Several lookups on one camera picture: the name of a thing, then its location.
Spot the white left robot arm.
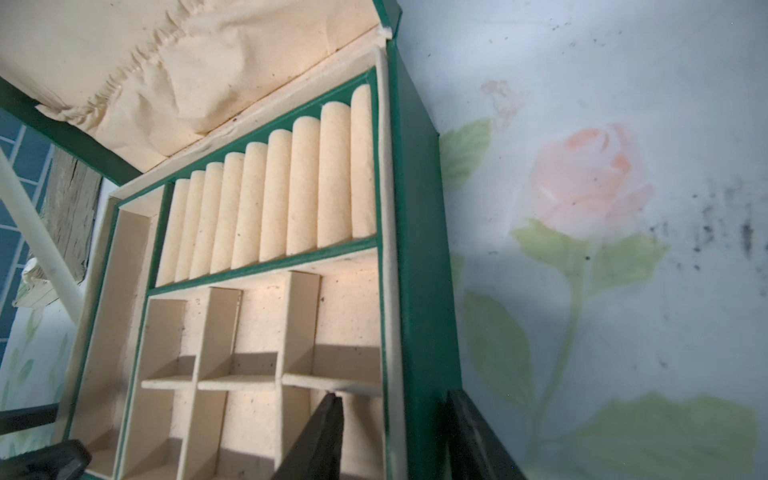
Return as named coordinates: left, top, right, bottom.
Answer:
left=1, top=155, right=92, bottom=479

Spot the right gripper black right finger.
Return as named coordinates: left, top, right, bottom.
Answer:
left=447, top=389, right=527, bottom=480

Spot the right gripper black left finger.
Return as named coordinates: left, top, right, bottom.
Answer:
left=272, top=392, right=344, bottom=480

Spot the floral table mat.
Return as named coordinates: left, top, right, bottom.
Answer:
left=0, top=0, right=768, bottom=480

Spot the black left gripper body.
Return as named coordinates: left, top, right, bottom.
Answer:
left=1, top=403, right=92, bottom=479

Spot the green jewelry box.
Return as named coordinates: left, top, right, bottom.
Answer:
left=1, top=1, right=461, bottom=479

